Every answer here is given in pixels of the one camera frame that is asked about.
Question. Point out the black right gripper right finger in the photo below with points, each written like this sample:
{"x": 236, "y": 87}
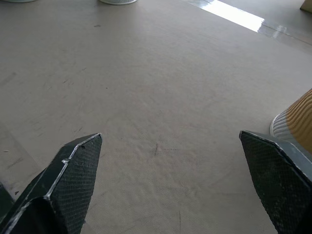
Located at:
{"x": 275, "y": 175}

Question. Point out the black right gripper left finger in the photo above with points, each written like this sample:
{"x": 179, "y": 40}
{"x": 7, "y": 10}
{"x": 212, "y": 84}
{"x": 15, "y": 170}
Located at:
{"x": 73, "y": 175}

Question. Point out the brown ribbed paper cup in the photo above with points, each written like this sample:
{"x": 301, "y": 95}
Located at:
{"x": 296, "y": 119}

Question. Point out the tan cardboard box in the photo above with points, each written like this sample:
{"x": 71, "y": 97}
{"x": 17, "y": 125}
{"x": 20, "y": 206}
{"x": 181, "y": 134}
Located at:
{"x": 307, "y": 5}

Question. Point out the white round object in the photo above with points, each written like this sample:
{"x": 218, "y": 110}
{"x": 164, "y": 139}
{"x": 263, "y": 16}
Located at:
{"x": 19, "y": 0}
{"x": 118, "y": 1}

